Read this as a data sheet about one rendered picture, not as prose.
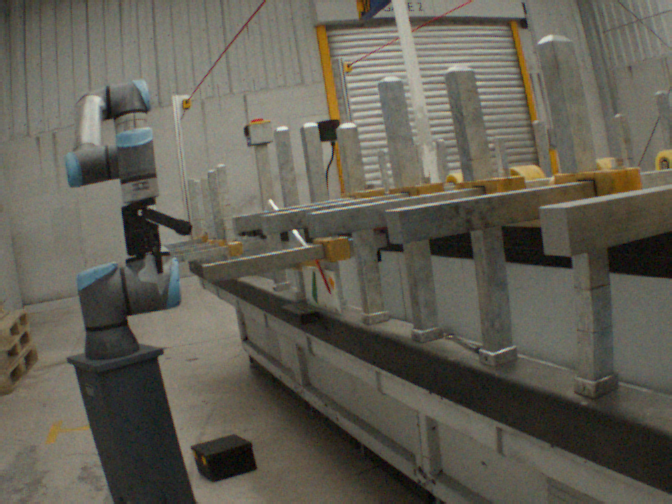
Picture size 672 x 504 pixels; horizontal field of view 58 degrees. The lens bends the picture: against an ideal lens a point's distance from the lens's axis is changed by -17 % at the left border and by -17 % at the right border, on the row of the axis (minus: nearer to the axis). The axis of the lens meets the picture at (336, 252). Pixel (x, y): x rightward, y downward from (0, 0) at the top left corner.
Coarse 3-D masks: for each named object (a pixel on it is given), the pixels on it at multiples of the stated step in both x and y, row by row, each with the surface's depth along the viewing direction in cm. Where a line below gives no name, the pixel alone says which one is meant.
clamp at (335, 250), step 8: (320, 240) 167; (328, 240) 163; (336, 240) 163; (344, 240) 164; (328, 248) 163; (336, 248) 163; (344, 248) 164; (328, 256) 164; (336, 256) 163; (344, 256) 164
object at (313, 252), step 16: (352, 240) 168; (384, 240) 170; (256, 256) 161; (272, 256) 162; (288, 256) 163; (304, 256) 164; (320, 256) 166; (208, 272) 157; (224, 272) 159; (240, 272) 160
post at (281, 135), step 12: (276, 132) 191; (288, 132) 192; (276, 144) 193; (288, 144) 192; (288, 156) 192; (288, 168) 192; (288, 180) 192; (288, 192) 192; (288, 204) 192; (300, 276) 194; (300, 288) 194
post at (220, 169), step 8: (216, 168) 287; (224, 168) 286; (224, 176) 286; (224, 184) 286; (224, 192) 287; (224, 200) 287; (224, 208) 287; (224, 216) 287; (224, 224) 289; (232, 232) 288; (232, 256) 289
